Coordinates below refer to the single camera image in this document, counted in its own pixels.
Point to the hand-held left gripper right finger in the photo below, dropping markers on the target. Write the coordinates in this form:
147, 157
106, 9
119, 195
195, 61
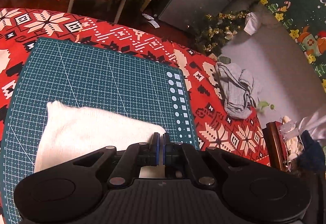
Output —
165, 150

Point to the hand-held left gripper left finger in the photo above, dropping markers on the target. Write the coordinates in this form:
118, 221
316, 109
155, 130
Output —
158, 150

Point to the white sweater with maroon trim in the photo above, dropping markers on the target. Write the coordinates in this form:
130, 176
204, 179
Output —
89, 127

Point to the red patterned blanket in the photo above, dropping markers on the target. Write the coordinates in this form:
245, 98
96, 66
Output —
216, 124

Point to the green cutting mat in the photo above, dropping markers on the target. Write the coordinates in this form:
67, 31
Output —
101, 76

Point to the crumpled grey garment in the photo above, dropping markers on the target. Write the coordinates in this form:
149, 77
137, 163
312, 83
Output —
236, 89

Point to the green toy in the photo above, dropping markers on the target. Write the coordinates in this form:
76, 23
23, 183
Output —
264, 105

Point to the green wrapped gift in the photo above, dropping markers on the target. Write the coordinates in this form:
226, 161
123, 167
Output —
225, 59

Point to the clear plastic container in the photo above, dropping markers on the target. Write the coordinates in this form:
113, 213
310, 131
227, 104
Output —
289, 126

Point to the small christmas tree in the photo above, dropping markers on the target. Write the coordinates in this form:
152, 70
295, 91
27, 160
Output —
216, 33

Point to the white packet on floor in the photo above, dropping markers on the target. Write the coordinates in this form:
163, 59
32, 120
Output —
151, 20

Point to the dark blue fuzzy hat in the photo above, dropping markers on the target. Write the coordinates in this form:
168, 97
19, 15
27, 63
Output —
312, 155

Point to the white cloth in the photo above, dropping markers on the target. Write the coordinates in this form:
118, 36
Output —
313, 122

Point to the white hanging bag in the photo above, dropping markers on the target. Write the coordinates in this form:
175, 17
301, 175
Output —
251, 23

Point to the green christmas wall cloth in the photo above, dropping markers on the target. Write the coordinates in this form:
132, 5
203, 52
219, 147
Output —
295, 2

